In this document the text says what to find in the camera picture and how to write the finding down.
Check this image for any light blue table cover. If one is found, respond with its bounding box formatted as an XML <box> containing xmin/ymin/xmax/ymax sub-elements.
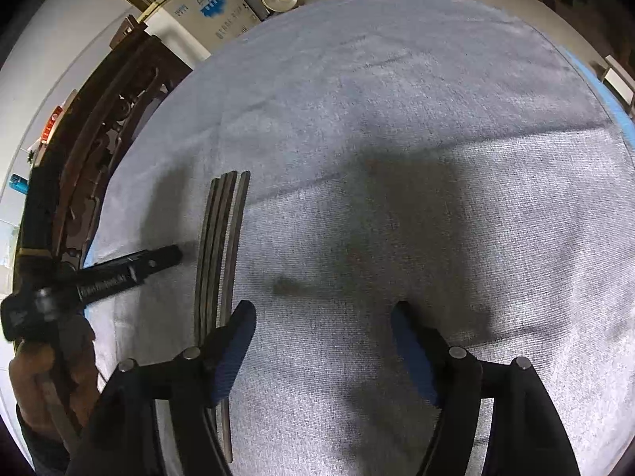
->
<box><xmin>546</xmin><ymin>30</ymin><xmax>635</xmax><ymax>147</ymax></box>

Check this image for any white chest freezer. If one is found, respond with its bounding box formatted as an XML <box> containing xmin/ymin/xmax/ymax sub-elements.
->
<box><xmin>138</xmin><ymin>0</ymin><xmax>262</xmax><ymax>59</ymax></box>

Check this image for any small white stool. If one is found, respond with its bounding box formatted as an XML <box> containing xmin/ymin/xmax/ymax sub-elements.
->
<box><xmin>602</xmin><ymin>54</ymin><xmax>635</xmax><ymax>112</ymax></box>

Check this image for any grey towel cloth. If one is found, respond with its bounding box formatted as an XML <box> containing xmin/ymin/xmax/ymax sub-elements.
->
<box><xmin>82</xmin><ymin>0</ymin><xmax>635</xmax><ymax>476</ymax></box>

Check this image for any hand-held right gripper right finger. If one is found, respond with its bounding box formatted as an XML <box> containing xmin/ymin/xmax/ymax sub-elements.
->
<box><xmin>391</xmin><ymin>301</ymin><xmax>581</xmax><ymax>476</ymax></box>

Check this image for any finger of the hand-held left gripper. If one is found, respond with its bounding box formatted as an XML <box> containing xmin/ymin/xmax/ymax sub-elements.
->
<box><xmin>77</xmin><ymin>244</ymin><xmax>183</xmax><ymax>304</ymax></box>

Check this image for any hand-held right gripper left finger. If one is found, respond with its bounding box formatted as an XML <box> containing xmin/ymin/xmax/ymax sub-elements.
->
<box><xmin>69</xmin><ymin>300</ymin><xmax>258</xmax><ymax>476</ymax></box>

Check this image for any red flat packet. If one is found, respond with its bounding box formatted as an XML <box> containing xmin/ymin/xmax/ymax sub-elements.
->
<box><xmin>40</xmin><ymin>105</ymin><xmax>64</xmax><ymax>146</ymax></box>

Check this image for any carved dark wooden sideboard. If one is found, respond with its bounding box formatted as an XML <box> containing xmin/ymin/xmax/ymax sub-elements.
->
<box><xmin>15</xmin><ymin>15</ymin><xmax>195</xmax><ymax>283</ymax></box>

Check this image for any person's left hand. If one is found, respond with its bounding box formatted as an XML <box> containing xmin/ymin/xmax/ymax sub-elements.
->
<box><xmin>8</xmin><ymin>313</ymin><xmax>98</xmax><ymax>440</ymax></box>

